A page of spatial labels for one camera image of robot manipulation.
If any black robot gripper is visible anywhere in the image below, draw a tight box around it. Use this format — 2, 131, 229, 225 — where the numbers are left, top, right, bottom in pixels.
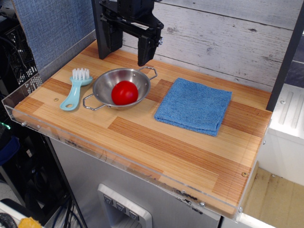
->
100, 0, 164, 67

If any red plastic tomato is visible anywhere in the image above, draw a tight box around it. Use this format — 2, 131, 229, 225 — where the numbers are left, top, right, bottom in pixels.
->
111, 81, 139, 105

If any small stainless steel pot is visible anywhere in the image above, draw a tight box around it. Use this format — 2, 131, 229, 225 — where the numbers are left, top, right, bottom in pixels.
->
83, 66, 158, 111

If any light blue scrub brush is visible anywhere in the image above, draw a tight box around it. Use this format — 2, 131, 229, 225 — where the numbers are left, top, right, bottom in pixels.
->
60, 68, 93, 111

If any clear acrylic table guard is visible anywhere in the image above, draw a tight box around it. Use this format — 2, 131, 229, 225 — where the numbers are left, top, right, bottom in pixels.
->
1, 73, 273, 223

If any folded blue cloth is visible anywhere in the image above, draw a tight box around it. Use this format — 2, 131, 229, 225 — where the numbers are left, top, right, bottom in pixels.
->
154, 78, 232, 136

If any black plastic crate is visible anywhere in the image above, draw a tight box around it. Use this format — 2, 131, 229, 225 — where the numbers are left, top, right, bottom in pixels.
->
0, 25, 42, 93

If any stainless steel cabinet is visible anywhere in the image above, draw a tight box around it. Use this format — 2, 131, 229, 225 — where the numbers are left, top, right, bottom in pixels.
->
50, 139, 222, 228

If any white side unit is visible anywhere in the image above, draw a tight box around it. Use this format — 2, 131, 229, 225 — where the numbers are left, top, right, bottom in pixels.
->
257, 84, 304, 185

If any yellow object bottom left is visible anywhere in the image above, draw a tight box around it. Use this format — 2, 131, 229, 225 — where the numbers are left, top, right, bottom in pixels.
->
18, 217, 42, 228

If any dark grey left post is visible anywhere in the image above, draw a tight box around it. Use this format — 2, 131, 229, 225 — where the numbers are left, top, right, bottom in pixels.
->
91, 0, 123, 59

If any dark grey post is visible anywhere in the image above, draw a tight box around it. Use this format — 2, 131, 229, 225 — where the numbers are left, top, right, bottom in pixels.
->
266, 1, 304, 112
91, 0, 123, 59

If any dark grey right post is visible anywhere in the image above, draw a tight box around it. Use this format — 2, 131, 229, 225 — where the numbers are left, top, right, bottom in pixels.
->
266, 1, 304, 112

